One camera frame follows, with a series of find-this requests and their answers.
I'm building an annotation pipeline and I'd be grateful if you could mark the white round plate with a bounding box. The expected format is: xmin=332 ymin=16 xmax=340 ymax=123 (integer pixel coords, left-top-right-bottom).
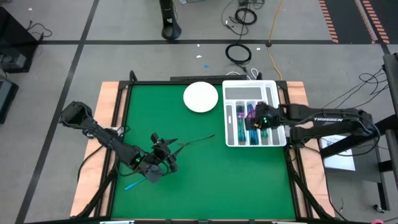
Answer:
xmin=183 ymin=81 xmax=220 ymax=113

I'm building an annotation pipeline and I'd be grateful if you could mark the small black cabinet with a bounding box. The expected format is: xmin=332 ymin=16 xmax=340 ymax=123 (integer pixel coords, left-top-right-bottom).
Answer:
xmin=0 ymin=77 xmax=19 ymax=124

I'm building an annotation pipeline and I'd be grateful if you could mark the black flat bar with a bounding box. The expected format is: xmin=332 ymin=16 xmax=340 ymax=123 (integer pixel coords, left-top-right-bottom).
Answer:
xmin=170 ymin=74 xmax=248 ymax=82

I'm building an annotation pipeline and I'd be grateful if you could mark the black orange-striped floor mat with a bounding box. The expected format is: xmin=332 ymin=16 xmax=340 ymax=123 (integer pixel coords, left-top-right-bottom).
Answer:
xmin=318 ymin=0 xmax=379 ymax=44
xmin=360 ymin=0 xmax=398 ymax=44

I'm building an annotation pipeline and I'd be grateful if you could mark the white paper sheet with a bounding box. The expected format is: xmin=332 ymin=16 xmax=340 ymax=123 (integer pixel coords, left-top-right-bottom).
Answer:
xmin=319 ymin=134 xmax=357 ymax=172

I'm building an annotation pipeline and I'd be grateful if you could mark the black cable bundle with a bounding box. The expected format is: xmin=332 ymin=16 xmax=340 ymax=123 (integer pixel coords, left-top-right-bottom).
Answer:
xmin=323 ymin=67 xmax=391 ymax=110

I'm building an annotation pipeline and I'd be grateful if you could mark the light wooden table board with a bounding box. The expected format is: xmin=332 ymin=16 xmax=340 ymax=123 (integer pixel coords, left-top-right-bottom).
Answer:
xmin=70 ymin=80 xmax=336 ymax=218

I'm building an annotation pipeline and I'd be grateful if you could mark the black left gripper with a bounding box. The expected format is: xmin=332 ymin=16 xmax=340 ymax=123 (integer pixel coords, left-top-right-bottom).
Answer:
xmin=133 ymin=132 xmax=185 ymax=184

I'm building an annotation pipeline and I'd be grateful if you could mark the black steel stand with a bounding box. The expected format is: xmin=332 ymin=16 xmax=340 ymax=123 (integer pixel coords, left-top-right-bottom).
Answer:
xmin=320 ymin=52 xmax=398 ymax=212

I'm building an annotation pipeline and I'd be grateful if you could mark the white plastic cutlery tray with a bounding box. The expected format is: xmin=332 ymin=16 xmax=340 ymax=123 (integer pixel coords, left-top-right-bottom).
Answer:
xmin=222 ymin=80 xmax=287 ymax=147

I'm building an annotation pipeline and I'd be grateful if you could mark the coiled black cable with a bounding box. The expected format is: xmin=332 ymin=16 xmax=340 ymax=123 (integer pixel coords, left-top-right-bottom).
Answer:
xmin=234 ymin=7 xmax=258 ymax=26
xmin=225 ymin=42 xmax=252 ymax=65

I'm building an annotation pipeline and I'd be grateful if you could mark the yellow floor cable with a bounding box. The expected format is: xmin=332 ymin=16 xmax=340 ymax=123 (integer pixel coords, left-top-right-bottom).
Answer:
xmin=266 ymin=0 xmax=285 ymax=81

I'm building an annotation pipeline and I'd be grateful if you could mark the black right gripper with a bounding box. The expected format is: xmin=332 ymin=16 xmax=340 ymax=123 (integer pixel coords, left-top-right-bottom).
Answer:
xmin=244 ymin=101 xmax=282 ymax=131

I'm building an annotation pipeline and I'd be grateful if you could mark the black floor stand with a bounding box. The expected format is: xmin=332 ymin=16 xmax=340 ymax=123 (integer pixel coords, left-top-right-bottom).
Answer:
xmin=159 ymin=0 xmax=183 ymax=40

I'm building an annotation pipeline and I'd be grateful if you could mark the large black cabinet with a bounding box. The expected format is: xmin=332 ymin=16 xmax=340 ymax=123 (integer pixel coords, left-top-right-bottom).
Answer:
xmin=0 ymin=6 xmax=40 ymax=74

